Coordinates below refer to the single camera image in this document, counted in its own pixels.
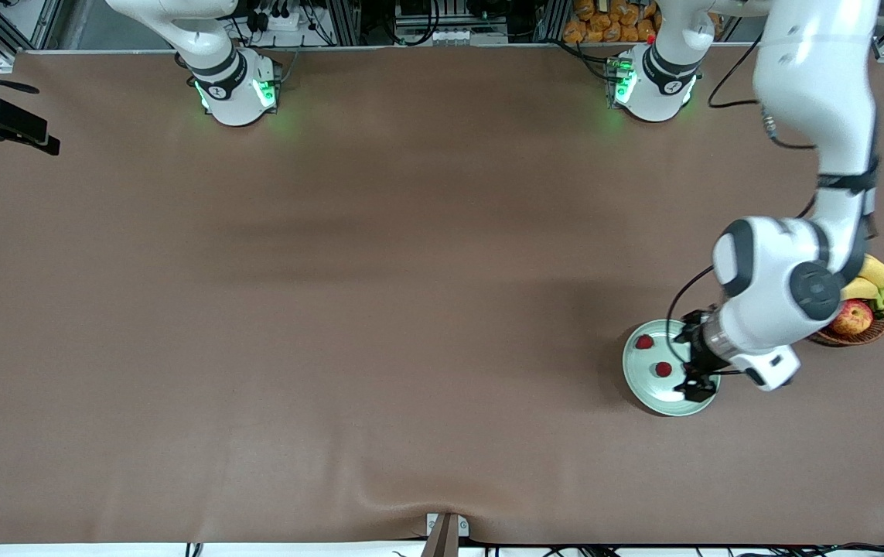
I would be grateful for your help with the pile of orange items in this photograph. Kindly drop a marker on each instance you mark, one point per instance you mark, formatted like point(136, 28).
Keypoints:
point(612, 19)

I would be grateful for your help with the brown wicker basket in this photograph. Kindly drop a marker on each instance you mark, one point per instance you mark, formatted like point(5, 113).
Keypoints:
point(867, 334)

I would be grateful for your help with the large table cover cloth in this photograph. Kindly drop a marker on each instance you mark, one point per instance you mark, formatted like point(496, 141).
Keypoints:
point(256, 387)

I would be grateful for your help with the small metal clamp bracket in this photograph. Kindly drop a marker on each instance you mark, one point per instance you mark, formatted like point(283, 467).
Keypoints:
point(432, 526)

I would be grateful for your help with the red yellow apple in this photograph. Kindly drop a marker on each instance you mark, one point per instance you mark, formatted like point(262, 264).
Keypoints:
point(853, 319)

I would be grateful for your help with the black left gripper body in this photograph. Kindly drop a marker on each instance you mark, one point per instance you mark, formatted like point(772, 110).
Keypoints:
point(697, 350)

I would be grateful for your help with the yellow banana bunch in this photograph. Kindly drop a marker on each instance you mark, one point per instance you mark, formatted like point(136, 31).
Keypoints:
point(875, 272)

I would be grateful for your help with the white socket strip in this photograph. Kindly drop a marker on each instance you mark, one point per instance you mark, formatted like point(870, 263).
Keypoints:
point(451, 35)

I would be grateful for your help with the pale green round plate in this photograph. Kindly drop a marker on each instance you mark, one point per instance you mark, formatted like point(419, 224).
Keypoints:
point(654, 391)

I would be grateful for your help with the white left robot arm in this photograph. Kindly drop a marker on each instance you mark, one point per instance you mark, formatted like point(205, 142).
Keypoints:
point(813, 77)

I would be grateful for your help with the white power strip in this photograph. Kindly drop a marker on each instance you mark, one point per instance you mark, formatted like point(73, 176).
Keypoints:
point(279, 19)

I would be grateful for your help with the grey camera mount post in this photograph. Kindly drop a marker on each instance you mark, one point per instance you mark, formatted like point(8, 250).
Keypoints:
point(442, 541)

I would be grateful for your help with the red toy strawberry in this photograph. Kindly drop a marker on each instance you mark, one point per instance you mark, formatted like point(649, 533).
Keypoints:
point(663, 369)
point(645, 341)

